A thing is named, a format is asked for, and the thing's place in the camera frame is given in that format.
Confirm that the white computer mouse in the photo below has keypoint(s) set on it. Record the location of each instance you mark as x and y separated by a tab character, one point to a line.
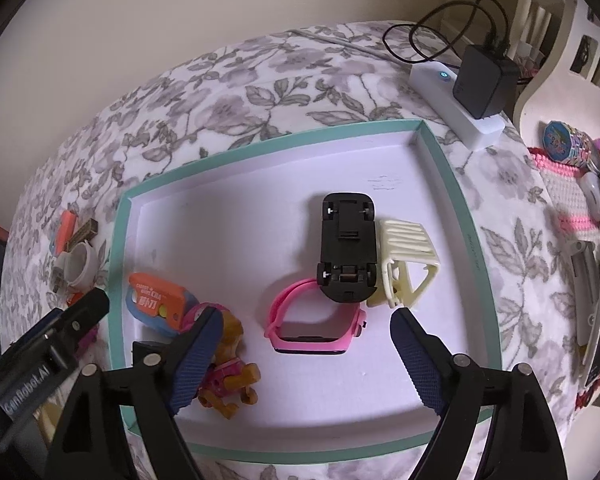
594	195

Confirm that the cream claw hair clip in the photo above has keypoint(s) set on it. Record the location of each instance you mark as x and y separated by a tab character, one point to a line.
405	240

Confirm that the silver hair clip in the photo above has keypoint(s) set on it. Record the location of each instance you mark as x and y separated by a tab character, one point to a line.
582	280

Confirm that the white wooden chair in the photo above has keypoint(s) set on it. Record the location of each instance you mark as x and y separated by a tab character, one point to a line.
545	80

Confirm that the white power strip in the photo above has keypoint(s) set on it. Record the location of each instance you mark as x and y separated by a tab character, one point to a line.
475	125

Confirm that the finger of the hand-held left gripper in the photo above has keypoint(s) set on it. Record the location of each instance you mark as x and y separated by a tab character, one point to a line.
90	310

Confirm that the brown puppy toy figure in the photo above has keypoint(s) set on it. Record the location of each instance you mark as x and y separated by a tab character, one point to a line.
230	380

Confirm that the black power adapter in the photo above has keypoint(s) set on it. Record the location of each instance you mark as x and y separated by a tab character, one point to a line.
485	85

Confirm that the black toy car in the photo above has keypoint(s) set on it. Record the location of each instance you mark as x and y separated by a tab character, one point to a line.
347	245

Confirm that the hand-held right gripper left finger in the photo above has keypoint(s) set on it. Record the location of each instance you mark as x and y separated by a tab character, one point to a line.
195	355

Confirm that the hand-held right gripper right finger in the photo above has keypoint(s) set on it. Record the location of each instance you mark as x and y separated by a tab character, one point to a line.
420	360

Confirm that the orange toy utility knife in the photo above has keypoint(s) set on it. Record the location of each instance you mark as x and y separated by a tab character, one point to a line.
155	300

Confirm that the small red can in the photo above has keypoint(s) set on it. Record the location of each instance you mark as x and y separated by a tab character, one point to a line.
74	299

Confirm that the orange and blue toy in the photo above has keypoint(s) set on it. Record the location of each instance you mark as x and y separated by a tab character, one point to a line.
66	225

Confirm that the pink knitted mat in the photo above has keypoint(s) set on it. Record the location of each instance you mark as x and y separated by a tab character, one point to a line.
565	195

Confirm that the pink smartwatch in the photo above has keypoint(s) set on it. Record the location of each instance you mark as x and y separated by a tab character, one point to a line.
352	335

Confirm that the white charger plug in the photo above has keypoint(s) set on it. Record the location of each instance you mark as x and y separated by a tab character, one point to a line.
57	280

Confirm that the teal shallow box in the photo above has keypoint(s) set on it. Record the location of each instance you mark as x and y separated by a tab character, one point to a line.
260	220

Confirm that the gold patterned hair clip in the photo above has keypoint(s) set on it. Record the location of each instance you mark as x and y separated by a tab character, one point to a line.
86	231

